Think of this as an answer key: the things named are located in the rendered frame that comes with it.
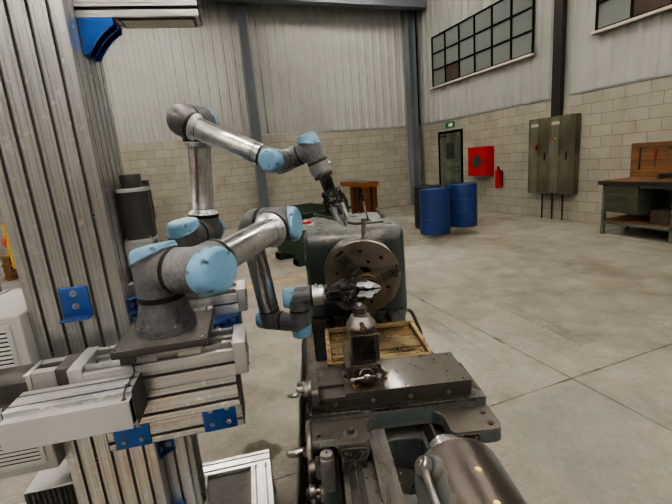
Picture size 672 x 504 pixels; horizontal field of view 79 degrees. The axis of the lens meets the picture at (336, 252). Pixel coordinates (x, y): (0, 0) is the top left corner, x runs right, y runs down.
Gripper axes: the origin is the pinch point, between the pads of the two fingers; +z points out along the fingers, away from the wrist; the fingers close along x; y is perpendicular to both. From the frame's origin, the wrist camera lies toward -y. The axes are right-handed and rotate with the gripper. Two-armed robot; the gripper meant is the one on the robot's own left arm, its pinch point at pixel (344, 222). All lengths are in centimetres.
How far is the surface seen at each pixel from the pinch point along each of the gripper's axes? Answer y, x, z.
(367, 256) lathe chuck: -7.8, 3.3, 17.9
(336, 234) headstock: -25.4, -4.8, 7.6
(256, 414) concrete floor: -85, -101, 106
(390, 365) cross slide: 46, -5, 36
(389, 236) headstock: -23.6, 16.4, 17.8
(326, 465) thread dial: 70, -28, 39
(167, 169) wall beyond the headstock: -929, -343, -158
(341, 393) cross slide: 56, -20, 32
